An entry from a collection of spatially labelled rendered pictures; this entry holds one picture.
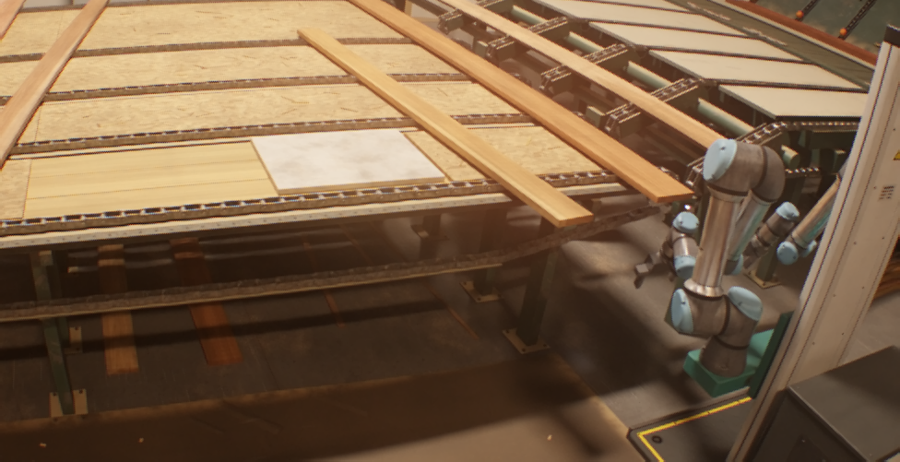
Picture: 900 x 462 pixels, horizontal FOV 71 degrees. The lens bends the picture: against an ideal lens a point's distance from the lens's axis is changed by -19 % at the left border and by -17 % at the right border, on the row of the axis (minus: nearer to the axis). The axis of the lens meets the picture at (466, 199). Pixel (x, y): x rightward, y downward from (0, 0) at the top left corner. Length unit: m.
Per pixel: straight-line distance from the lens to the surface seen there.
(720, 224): 1.96
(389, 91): 3.37
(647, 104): 3.73
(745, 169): 1.93
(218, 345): 3.08
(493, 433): 2.82
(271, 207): 2.35
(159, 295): 2.45
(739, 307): 2.06
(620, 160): 3.03
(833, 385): 2.09
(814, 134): 3.86
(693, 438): 2.55
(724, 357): 2.14
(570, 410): 3.01
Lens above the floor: 1.91
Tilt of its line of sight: 25 degrees down
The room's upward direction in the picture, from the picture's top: 9 degrees clockwise
